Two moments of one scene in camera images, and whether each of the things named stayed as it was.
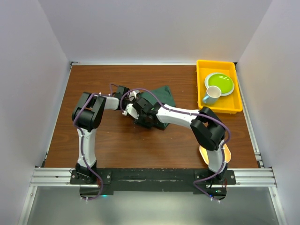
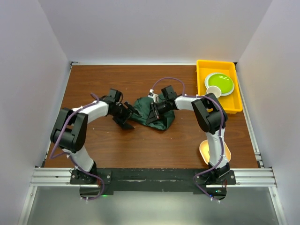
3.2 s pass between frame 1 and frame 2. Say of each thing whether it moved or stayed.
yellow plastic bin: stayed
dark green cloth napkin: moved
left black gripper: moved
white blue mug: stayed
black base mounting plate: stayed
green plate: stayed
